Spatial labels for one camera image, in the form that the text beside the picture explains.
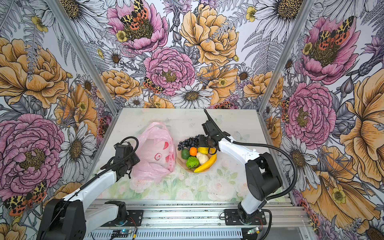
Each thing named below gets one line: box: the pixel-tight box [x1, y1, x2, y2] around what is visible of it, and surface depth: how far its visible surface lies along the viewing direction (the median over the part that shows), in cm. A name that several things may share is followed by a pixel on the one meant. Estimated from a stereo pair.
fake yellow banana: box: [193, 153, 217, 173], surface depth 87 cm
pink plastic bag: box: [131, 121, 176, 183], surface depth 94 cm
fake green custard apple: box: [186, 156, 200, 170], surface depth 87 cm
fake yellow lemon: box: [197, 147, 209, 155], surface depth 93 cm
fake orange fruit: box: [189, 146, 198, 157], surface depth 91 cm
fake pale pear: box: [196, 152, 209, 165], surface depth 89 cm
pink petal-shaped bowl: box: [176, 147, 218, 173], surface depth 89 cm
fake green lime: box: [181, 148, 190, 160], surface depth 92 cm
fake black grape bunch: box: [177, 134, 200, 151], surface depth 95 cm
